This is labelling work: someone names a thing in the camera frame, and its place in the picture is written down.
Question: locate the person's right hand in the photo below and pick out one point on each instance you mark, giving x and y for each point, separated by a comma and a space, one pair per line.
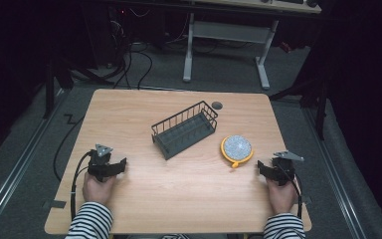
282, 199

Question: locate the black metal stand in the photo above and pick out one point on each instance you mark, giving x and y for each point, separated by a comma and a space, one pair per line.
321, 109
49, 89

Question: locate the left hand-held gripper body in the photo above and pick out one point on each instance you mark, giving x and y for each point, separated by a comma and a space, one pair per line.
100, 166

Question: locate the white metal desk frame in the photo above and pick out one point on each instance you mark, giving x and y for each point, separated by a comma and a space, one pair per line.
227, 32

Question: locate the round yellow-rimmed speckled disc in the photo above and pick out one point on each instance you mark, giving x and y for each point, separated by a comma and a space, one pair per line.
237, 147

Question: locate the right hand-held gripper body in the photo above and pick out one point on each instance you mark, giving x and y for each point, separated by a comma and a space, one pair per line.
283, 171

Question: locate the black keyboard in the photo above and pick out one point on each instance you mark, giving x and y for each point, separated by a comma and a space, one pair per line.
290, 1

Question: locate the grey tape piece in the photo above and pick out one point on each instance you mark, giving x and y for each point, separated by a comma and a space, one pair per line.
57, 204

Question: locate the grey round table grommet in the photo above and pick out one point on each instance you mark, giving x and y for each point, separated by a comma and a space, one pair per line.
217, 105

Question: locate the metal floor rail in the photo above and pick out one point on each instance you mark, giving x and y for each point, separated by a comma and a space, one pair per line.
16, 169
336, 179

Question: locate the black computer mouse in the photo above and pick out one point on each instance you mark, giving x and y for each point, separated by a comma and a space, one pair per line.
312, 3

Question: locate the person's left hand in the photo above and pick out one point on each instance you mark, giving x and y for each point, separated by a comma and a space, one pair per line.
96, 191

